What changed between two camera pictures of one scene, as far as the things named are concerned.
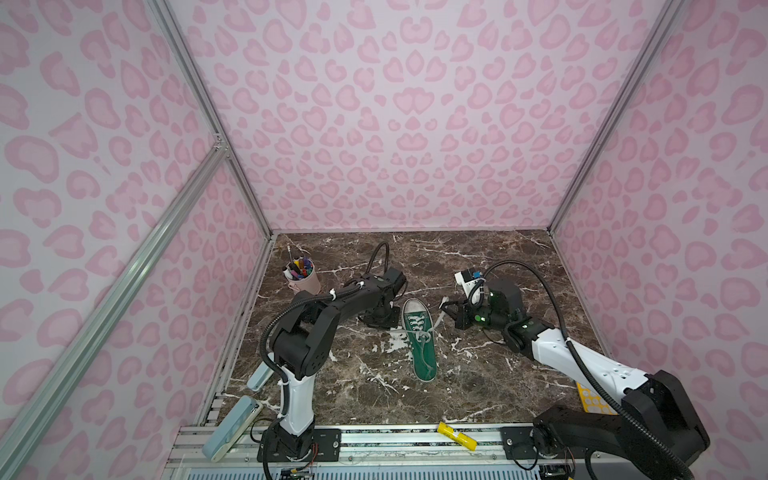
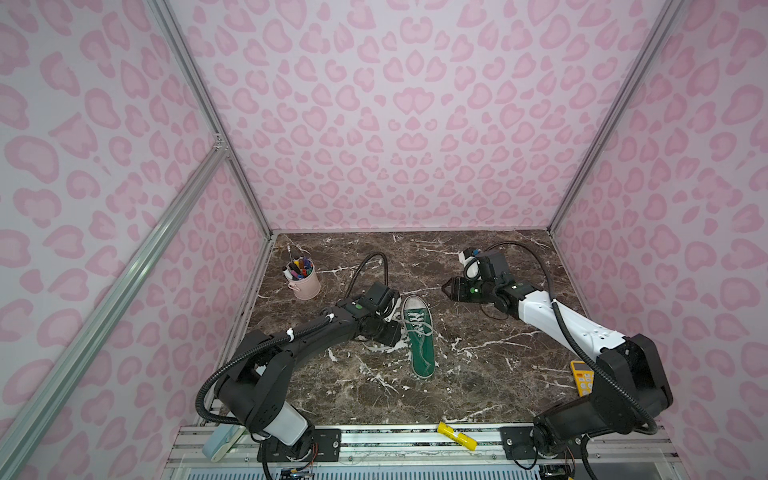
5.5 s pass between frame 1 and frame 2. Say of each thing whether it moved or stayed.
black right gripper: moved
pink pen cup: stayed
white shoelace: moved
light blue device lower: stayed
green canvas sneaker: stayed
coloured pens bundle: stayed
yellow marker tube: stayed
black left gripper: moved
